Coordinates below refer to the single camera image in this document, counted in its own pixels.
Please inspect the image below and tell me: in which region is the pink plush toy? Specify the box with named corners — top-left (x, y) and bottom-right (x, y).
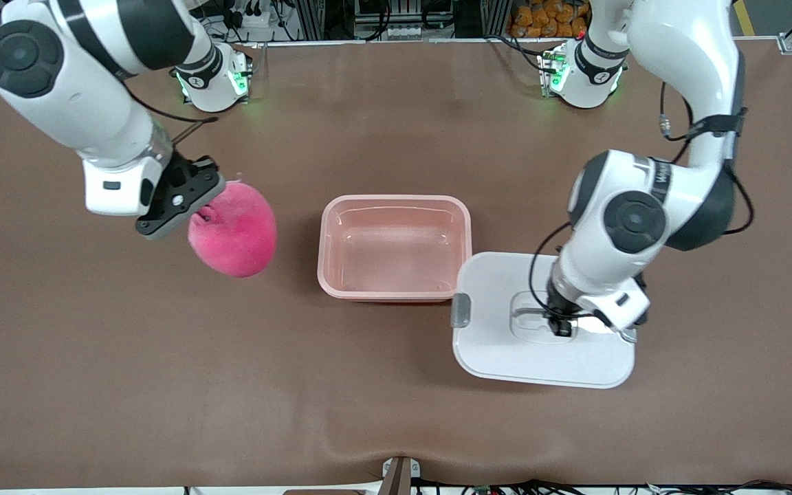
top-left (188, 180), bottom-right (278, 278)

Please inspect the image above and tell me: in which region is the white box lid with handle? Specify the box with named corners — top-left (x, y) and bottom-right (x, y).
top-left (451, 252), bottom-right (637, 390)

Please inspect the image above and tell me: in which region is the pink plastic storage box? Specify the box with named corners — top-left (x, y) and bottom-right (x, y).
top-left (318, 195), bottom-right (473, 303)

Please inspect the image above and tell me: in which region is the brown table mat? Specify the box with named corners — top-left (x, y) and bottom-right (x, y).
top-left (0, 38), bottom-right (792, 490)

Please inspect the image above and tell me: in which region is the white power strip with plugs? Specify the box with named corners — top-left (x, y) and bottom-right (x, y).
top-left (221, 0), bottom-right (276, 28)

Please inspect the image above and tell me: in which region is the white multi-socket strip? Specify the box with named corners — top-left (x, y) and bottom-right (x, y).
top-left (379, 24), bottom-right (431, 41)

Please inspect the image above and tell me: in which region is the orange packaged goods pile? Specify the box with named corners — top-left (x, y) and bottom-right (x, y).
top-left (509, 0), bottom-right (593, 39)

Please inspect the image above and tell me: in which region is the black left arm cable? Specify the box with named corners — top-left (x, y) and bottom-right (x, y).
top-left (529, 81), bottom-right (756, 324)

